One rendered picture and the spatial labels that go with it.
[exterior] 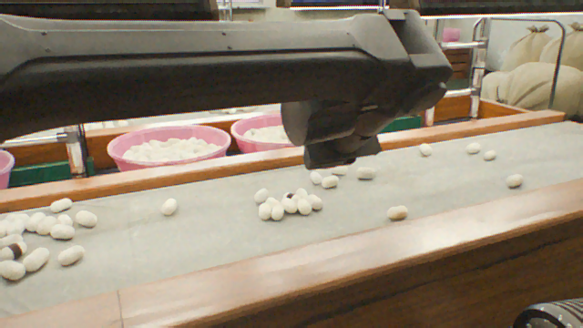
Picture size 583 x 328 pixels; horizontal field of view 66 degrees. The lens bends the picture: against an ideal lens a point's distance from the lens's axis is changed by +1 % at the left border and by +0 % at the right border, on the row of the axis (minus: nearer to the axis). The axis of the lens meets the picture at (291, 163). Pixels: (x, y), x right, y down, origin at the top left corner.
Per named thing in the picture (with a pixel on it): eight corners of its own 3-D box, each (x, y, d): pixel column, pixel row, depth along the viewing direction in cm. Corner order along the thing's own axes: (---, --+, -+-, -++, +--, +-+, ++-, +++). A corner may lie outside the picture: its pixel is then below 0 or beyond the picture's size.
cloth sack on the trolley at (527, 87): (601, 120, 324) (615, 67, 310) (525, 131, 299) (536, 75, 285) (536, 104, 373) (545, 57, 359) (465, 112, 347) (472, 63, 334)
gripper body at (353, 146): (291, 119, 56) (313, 91, 49) (360, 112, 60) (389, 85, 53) (305, 169, 54) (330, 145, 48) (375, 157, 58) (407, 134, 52)
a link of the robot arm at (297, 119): (456, 84, 40) (412, 11, 43) (350, 105, 35) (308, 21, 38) (392, 149, 50) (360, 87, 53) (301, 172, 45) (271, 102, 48)
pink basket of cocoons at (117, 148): (255, 179, 104) (254, 140, 101) (151, 218, 86) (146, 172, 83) (190, 152, 122) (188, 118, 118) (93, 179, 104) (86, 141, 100)
